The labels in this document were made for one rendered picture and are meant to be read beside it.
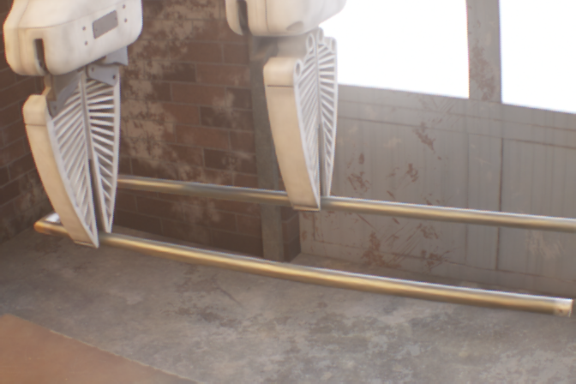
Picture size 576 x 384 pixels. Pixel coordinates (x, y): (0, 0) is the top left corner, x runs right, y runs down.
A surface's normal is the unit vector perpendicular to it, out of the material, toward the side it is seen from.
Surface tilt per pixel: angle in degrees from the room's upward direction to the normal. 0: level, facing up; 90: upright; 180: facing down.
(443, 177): 90
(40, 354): 0
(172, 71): 90
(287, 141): 106
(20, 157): 90
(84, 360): 0
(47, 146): 99
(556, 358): 0
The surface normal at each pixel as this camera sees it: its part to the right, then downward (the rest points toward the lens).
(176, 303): -0.06, -0.93
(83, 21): 0.91, 0.11
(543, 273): -0.47, 0.35
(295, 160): -0.32, 0.65
